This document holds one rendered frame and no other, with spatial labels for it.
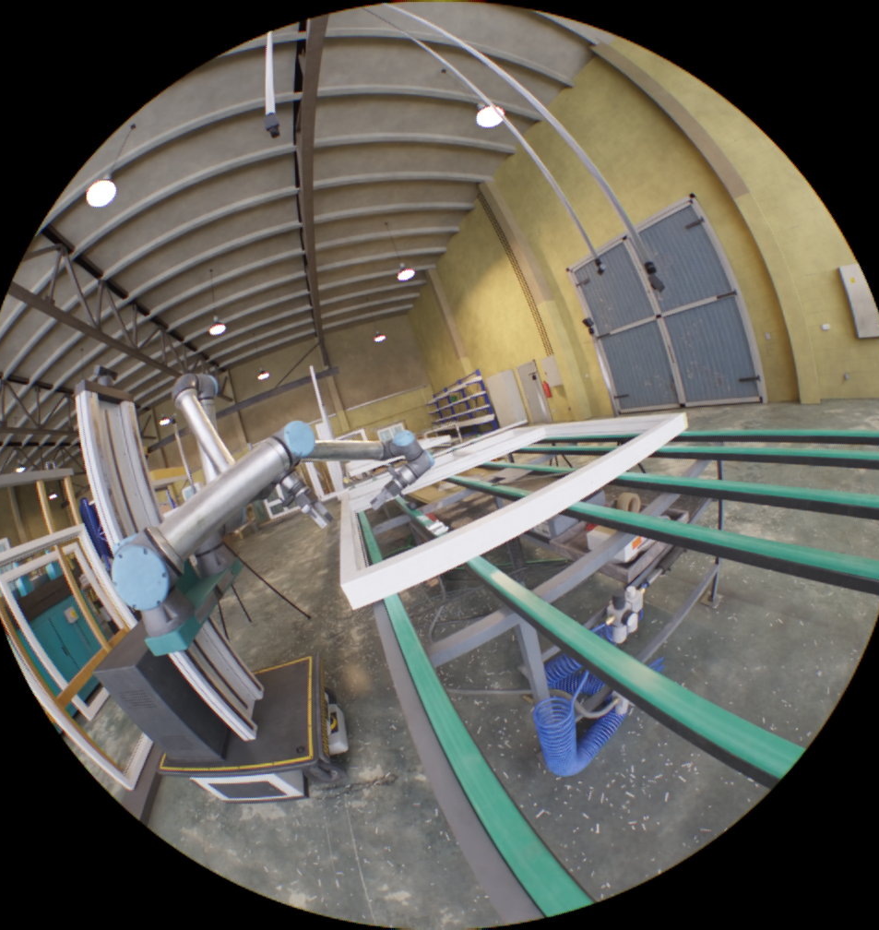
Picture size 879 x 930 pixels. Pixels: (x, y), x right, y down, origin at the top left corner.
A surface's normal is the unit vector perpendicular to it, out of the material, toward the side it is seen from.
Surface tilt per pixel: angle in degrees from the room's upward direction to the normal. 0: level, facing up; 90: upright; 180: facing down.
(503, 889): 0
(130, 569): 92
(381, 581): 90
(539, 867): 0
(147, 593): 92
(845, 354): 90
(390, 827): 0
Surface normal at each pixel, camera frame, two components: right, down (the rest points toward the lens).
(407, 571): 0.31, 0.05
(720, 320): -0.90, 0.34
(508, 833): -0.31, -0.94
